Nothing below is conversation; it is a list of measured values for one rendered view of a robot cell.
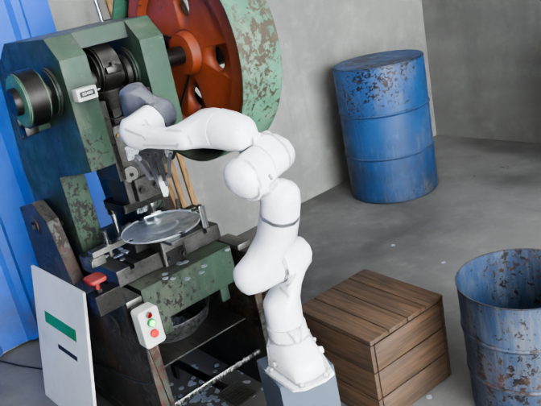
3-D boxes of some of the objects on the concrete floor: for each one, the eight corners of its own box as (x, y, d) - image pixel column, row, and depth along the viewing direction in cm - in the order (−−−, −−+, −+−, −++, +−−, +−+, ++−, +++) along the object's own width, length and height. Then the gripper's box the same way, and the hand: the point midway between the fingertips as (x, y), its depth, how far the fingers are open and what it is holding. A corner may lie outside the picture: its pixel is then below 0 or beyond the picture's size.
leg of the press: (193, 454, 241) (128, 228, 211) (167, 474, 235) (96, 242, 204) (83, 370, 310) (22, 191, 280) (60, 383, 304) (-5, 200, 273)
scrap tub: (617, 387, 232) (615, 263, 215) (557, 456, 208) (550, 323, 191) (506, 350, 263) (497, 239, 247) (443, 406, 239) (429, 288, 223)
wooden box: (452, 374, 255) (442, 294, 243) (383, 426, 235) (369, 342, 224) (376, 340, 286) (365, 268, 275) (310, 383, 267) (295, 308, 255)
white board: (96, 439, 260) (82, 293, 247) (45, 394, 297) (30, 265, 284) (99, 438, 261) (85, 292, 248) (47, 393, 298) (33, 264, 285)
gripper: (125, 146, 205) (146, 204, 221) (166, 140, 204) (184, 198, 220) (128, 132, 210) (148, 188, 226) (168, 126, 209) (186, 184, 225)
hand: (163, 185), depth 221 cm, fingers closed
